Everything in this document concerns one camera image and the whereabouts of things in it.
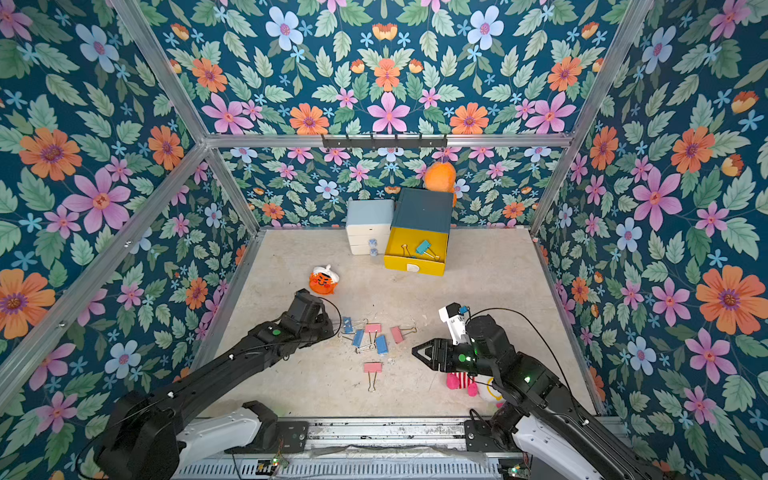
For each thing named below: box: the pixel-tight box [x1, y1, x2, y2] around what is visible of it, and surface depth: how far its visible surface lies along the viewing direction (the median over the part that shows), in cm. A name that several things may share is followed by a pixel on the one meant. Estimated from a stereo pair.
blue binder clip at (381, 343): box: [376, 334, 389, 355], surface depth 92 cm
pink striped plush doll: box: [446, 372, 506, 408], surface depth 79 cm
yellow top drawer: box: [384, 227, 450, 277], surface depth 95 cm
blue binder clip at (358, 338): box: [352, 329, 365, 349], surface depth 92 cm
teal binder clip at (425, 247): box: [416, 240, 440, 260], surface depth 95 cm
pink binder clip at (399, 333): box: [391, 326, 417, 344], surface depth 92 cm
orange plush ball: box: [424, 161, 457, 203], surface depth 100 cm
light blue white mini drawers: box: [346, 199, 395, 257], surface depth 107 cm
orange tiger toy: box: [309, 264, 340, 295], surface depth 101 cm
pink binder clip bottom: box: [363, 362, 383, 391], surface depth 88 cm
